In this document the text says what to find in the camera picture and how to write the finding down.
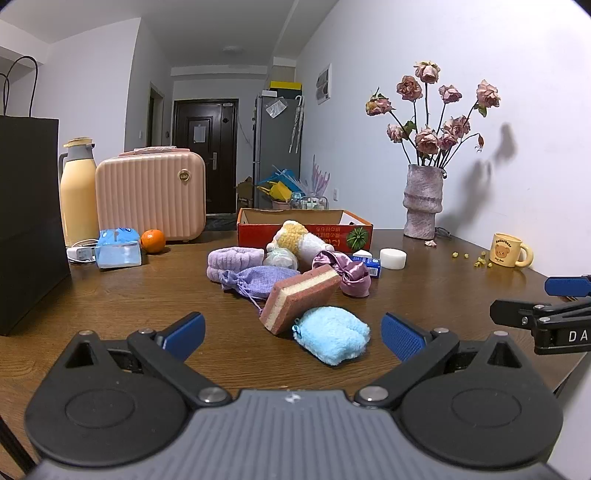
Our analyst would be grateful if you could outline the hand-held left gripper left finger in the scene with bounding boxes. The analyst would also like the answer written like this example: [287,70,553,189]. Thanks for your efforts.
[65,312,232,409]

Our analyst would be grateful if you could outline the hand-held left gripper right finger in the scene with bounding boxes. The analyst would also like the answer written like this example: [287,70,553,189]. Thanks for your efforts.
[355,312,527,409]

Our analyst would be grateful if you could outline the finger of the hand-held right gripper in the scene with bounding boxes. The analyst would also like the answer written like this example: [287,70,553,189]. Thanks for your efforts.
[490,298,591,329]
[544,274,591,298]

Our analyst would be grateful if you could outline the fluffy light blue cloth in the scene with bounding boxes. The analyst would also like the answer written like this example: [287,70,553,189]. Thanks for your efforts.
[292,305,371,366]

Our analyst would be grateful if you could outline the purple satin scrunchie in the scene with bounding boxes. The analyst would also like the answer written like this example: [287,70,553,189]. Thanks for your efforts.
[311,250,371,298]

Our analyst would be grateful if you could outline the white round puff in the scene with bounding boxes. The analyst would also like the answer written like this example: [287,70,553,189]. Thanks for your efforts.
[379,248,408,270]

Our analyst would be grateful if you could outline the fluffy purple headband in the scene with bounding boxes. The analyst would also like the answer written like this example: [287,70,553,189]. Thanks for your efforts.
[207,247,266,283]

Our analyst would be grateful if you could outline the purple drawstring pouch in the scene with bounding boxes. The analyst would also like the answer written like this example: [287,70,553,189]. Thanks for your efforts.
[219,265,301,317]

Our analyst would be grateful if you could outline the pink layered sponge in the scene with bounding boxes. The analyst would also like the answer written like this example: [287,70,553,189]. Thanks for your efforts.
[259,264,342,334]

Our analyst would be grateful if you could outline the orange cardboard box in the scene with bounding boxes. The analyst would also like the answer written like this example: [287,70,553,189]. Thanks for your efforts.
[237,208,374,252]

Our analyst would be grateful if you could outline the yellow white knitted plush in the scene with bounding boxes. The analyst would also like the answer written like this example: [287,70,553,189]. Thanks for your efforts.
[268,220,335,268]

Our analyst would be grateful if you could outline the scattered yellow buds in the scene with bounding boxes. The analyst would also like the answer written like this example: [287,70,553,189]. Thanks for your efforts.
[450,250,490,268]

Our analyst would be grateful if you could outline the yellow bear mug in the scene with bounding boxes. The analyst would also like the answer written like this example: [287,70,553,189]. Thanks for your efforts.
[490,232,534,269]

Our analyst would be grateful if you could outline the small blue carton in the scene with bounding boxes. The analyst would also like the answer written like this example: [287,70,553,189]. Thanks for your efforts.
[352,251,383,278]

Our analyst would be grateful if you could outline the orange fruit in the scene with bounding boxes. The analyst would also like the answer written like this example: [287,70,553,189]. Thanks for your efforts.
[140,229,166,254]

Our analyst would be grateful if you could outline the blue tissue pack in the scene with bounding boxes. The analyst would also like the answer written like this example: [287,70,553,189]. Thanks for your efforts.
[95,227,143,270]

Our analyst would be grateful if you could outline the white charger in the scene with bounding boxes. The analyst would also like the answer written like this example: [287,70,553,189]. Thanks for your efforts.
[67,240,100,265]

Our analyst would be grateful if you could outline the pink textured vase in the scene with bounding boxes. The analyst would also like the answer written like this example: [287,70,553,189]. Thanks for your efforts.
[403,164,448,240]

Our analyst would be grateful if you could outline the pink ribbed suitcase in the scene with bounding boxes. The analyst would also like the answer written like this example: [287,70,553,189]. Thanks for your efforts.
[95,148,207,243]

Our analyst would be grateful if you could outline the dark brown door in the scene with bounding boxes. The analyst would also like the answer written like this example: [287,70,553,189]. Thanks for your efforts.
[173,98,239,215]

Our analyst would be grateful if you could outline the yellow bag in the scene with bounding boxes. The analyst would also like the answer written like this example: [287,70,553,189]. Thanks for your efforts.
[261,181,294,199]

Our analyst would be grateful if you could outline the yellow thermos jug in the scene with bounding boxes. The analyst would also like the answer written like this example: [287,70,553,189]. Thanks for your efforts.
[58,137,100,247]

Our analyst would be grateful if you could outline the purple feather bouquet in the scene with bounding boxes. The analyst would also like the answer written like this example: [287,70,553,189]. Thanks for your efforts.
[311,154,333,197]

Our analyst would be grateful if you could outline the blue hangers bundle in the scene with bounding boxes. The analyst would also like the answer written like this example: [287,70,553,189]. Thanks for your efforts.
[256,168,301,185]

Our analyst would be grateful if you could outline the pink cloth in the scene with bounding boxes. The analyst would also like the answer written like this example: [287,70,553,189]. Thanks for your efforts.
[119,146,191,156]

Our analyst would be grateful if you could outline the dried pink roses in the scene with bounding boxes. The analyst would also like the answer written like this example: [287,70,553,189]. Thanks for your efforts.
[366,60,502,169]

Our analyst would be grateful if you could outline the black paper bag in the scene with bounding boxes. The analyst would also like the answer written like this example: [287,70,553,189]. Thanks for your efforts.
[0,56,72,337]

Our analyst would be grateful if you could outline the grey refrigerator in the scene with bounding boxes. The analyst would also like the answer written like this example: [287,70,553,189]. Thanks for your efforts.
[253,95,303,208]

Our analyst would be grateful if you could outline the white folded umbrella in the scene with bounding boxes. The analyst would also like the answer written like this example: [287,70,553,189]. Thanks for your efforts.
[288,96,305,154]

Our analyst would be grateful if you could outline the wire trolley with bottles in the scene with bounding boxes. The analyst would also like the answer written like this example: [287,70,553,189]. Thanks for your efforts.
[291,194,328,210]

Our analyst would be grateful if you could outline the side door frame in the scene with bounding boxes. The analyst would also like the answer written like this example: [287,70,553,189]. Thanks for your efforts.
[148,83,165,148]

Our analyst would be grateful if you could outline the white wall panel box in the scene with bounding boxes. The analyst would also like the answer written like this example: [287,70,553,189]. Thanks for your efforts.
[315,63,333,105]

